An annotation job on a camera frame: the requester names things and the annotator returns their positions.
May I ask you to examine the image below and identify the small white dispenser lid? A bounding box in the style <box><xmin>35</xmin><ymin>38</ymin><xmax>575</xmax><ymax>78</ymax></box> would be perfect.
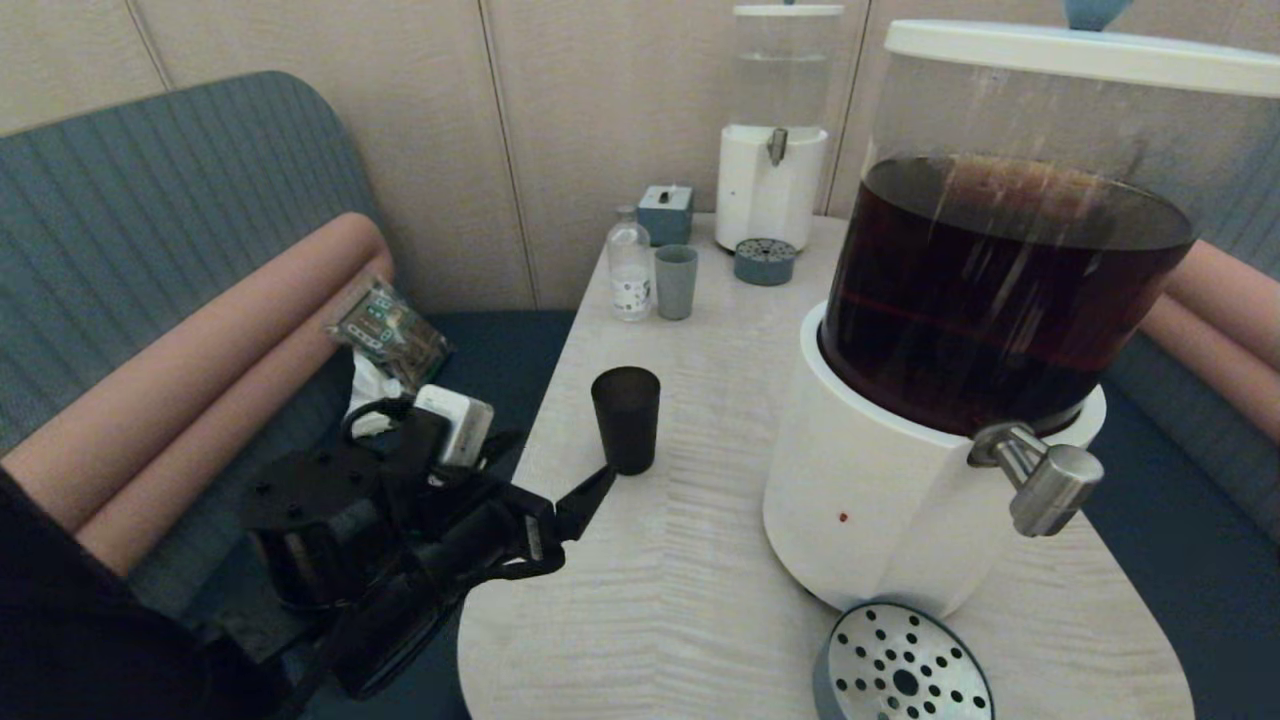
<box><xmin>731</xmin><ymin>0</ymin><xmax>844</xmax><ymax>19</ymax></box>

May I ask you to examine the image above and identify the large white dispenser lid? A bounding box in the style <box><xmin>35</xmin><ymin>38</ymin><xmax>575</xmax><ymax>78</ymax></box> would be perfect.
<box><xmin>883</xmin><ymin>0</ymin><xmax>1280</xmax><ymax>98</ymax></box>

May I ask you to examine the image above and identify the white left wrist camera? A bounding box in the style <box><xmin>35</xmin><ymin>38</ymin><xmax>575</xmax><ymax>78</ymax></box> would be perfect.
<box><xmin>413</xmin><ymin>385</ymin><xmax>496</xmax><ymax>468</ymax></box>

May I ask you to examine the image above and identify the large metal dispenser tap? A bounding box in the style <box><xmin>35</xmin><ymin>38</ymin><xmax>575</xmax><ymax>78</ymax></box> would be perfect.
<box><xmin>968</xmin><ymin>422</ymin><xmax>1104</xmax><ymax>538</ymax></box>

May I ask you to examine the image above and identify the small perforated drip tray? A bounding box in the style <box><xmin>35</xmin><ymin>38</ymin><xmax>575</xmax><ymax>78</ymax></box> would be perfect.
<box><xmin>733</xmin><ymin>237</ymin><xmax>798</xmax><ymax>287</ymax></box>

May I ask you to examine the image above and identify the large perforated drip tray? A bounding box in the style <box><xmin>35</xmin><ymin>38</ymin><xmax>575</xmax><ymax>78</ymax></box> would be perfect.
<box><xmin>813</xmin><ymin>600</ymin><xmax>996</xmax><ymax>720</ymax></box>

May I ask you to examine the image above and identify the green snack packet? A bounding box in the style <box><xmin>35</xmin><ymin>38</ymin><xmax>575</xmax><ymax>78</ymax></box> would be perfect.
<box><xmin>325</xmin><ymin>276</ymin><xmax>453</xmax><ymax>397</ymax></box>

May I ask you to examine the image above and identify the dark blue seat cushion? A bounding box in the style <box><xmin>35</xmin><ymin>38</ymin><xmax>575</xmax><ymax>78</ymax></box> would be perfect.
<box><xmin>1080</xmin><ymin>385</ymin><xmax>1280</xmax><ymax>720</ymax></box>
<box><xmin>190</xmin><ymin>312</ymin><xmax>579</xmax><ymax>720</ymax></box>

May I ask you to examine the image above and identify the clear plastic bottle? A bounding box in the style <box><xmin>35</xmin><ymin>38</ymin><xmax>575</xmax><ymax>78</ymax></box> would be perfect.
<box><xmin>607</xmin><ymin>205</ymin><xmax>654</xmax><ymax>322</ymax></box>

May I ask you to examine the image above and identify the black tapered cup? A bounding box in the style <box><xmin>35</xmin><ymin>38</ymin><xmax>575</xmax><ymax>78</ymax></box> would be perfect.
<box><xmin>590</xmin><ymin>366</ymin><xmax>662</xmax><ymax>476</ymax></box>

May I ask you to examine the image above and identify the grey-blue plastic cup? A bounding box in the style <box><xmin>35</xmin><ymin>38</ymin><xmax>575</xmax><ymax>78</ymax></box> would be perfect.
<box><xmin>655</xmin><ymin>244</ymin><xmax>699</xmax><ymax>321</ymax></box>

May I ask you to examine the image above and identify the black camera cable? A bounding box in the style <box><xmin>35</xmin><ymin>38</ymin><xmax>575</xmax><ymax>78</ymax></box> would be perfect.
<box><xmin>342</xmin><ymin>397</ymin><xmax>416</xmax><ymax>443</ymax></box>

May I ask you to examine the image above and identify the small clear water dispenser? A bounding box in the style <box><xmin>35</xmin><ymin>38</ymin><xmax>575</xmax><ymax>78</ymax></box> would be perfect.
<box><xmin>715</xmin><ymin>14</ymin><xmax>841</xmax><ymax>253</ymax></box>

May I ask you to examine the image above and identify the large dark tea dispenser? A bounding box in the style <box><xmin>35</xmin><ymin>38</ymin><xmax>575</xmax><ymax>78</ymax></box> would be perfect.
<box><xmin>763</xmin><ymin>50</ymin><xmax>1273</xmax><ymax>619</ymax></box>

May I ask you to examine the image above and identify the grey-blue tissue box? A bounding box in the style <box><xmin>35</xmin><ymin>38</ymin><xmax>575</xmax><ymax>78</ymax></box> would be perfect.
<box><xmin>637</xmin><ymin>184</ymin><xmax>695</xmax><ymax>247</ymax></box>

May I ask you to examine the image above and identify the crumpled white tissue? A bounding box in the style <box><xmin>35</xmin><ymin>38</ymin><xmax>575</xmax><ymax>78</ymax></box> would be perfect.
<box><xmin>345</xmin><ymin>348</ymin><xmax>416</xmax><ymax>438</ymax></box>

